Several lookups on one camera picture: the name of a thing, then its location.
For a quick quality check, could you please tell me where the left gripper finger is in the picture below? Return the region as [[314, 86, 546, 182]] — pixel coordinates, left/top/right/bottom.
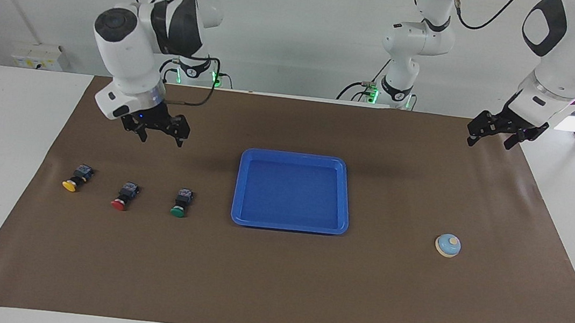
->
[[503, 134, 527, 152], [466, 127, 487, 148]]

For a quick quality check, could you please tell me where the green push button switch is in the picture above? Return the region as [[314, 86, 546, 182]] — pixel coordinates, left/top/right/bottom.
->
[[170, 187, 195, 220]]

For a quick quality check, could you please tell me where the red push button switch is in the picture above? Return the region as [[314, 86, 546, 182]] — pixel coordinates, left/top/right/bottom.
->
[[110, 180, 141, 214]]

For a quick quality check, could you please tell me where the yellow push button switch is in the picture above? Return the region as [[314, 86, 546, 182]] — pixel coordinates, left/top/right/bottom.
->
[[61, 162, 95, 194]]

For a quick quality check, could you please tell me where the blue call bell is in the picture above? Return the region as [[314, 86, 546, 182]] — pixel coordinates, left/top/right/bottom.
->
[[433, 232, 463, 259]]

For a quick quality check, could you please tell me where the blue plastic tray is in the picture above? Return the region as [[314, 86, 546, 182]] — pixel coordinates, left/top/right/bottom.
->
[[230, 146, 357, 238]]

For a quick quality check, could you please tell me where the brown table mat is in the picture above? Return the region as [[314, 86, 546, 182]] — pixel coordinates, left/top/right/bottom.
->
[[0, 64, 575, 323]]

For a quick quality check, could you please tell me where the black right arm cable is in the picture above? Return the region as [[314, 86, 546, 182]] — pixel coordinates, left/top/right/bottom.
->
[[111, 0, 229, 110]]

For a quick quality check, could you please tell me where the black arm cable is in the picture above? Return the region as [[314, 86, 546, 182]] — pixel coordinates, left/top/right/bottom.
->
[[111, 0, 229, 110], [448, 0, 520, 35]]

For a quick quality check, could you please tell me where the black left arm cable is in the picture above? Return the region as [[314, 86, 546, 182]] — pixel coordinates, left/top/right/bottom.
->
[[448, 0, 520, 35]]

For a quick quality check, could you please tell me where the white wall socket box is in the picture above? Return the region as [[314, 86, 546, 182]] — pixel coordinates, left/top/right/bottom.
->
[[10, 40, 73, 74]]

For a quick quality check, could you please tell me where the black left base cable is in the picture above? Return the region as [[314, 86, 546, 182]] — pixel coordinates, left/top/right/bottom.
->
[[336, 54, 392, 107]]

